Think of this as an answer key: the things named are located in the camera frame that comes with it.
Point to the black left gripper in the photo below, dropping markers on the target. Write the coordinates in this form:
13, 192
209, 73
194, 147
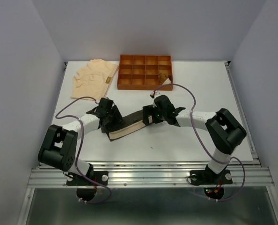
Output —
118, 118

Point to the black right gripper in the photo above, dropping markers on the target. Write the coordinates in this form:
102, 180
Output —
148, 110

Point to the dark grey underwear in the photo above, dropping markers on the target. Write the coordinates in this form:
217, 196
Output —
130, 124

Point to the brown underwear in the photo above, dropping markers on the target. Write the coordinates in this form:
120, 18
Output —
164, 79

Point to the orange compartment tray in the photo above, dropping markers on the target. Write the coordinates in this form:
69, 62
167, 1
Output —
140, 72

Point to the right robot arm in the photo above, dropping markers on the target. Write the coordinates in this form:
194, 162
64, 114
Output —
225, 131

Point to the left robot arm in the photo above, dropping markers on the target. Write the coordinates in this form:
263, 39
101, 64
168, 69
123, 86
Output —
62, 144

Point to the peach underwear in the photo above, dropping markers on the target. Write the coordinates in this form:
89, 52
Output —
94, 79

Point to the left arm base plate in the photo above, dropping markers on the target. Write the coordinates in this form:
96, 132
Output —
100, 177

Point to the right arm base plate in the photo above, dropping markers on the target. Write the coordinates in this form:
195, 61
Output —
205, 177

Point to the aluminium right side rail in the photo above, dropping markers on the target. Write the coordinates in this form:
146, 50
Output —
254, 154

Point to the aluminium rail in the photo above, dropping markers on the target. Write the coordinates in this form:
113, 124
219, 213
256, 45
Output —
153, 174
254, 154

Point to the aluminium front rail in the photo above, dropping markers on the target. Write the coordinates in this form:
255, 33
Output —
153, 174

